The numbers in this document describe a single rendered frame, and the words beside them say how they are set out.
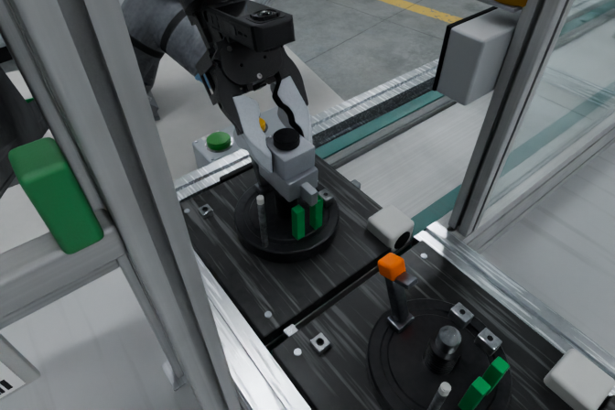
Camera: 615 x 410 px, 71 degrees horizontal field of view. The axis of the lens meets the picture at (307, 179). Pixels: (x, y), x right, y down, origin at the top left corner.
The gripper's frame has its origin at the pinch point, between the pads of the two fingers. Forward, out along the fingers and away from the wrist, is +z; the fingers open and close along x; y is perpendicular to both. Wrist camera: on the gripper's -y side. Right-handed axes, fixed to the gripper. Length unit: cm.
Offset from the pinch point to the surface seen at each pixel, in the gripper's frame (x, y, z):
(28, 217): 30, 44, -6
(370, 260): -4.5, 0.4, 16.6
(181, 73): -12, 65, -24
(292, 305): 6.9, 1.0, 16.1
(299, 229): 1.5, 2.9, 9.2
